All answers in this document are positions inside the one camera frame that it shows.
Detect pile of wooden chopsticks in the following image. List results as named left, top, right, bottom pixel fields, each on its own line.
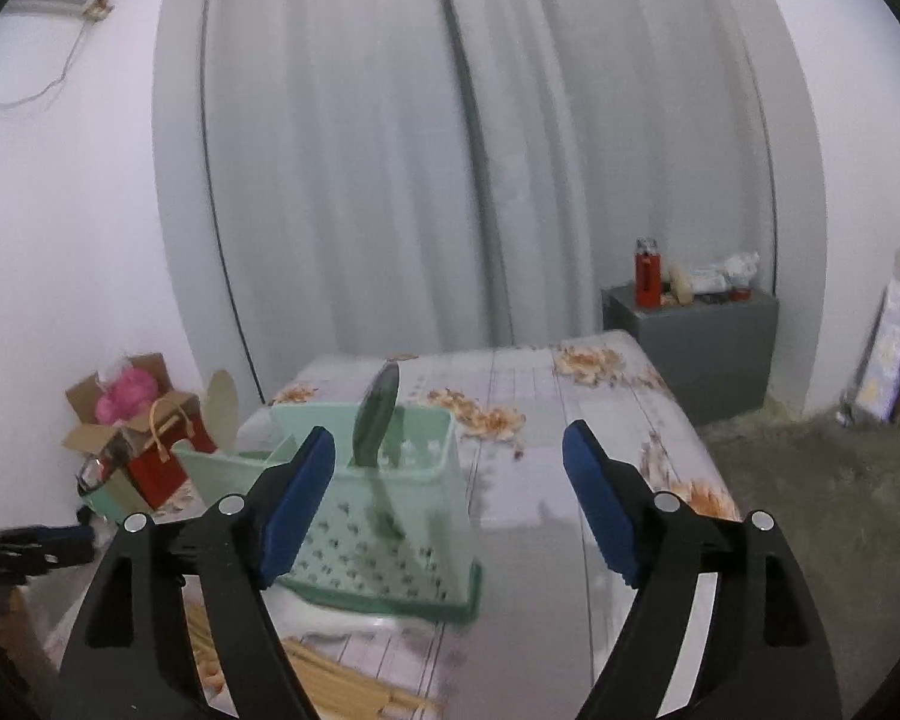
left=184, top=600, right=447, bottom=720

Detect red gift bag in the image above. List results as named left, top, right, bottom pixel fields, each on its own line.
left=124, top=390, right=218, bottom=511

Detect mint green utensil basket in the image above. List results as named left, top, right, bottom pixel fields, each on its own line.
left=172, top=401, right=485, bottom=623

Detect white packets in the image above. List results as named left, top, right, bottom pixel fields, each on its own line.
left=690, top=251, right=760, bottom=293

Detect grey wall cable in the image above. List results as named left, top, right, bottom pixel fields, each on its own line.
left=0, top=11, right=95, bottom=117

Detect teal box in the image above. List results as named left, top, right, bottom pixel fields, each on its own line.
left=79, top=480, right=125, bottom=522

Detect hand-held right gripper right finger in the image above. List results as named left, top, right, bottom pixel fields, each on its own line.
left=562, top=420, right=845, bottom=720

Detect brown cardboard box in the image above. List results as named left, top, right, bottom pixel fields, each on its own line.
left=64, top=352, right=196, bottom=466

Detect beige wooden spoon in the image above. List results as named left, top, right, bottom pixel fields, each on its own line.
left=204, top=369, right=241, bottom=455

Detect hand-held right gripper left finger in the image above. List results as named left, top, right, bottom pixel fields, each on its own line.
left=51, top=426, right=337, bottom=720

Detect grey curtain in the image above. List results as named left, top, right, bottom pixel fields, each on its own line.
left=152, top=0, right=826, bottom=406

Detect floral checked tablecloth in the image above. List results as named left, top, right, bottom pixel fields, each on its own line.
left=45, top=330, right=743, bottom=720

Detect pink plastic bag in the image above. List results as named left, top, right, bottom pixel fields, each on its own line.
left=94, top=371, right=158, bottom=425

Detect purple printed pack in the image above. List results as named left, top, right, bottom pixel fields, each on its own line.
left=847, top=277, right=900, bottom=425

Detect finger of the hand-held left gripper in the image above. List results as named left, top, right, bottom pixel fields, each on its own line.
left=0, top=551, right=57, bottom=599
left=0, top=526, right=95, bottom=565

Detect red bottle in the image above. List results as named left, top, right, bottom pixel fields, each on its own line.
left=634, top=238, right=662, bottom=308

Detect black cable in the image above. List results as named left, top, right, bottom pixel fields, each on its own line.
left=197, top=0, right=267, bottom=406

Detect grey cabinet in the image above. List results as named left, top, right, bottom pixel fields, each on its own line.
left=601, top=283, right=779, bottom=425

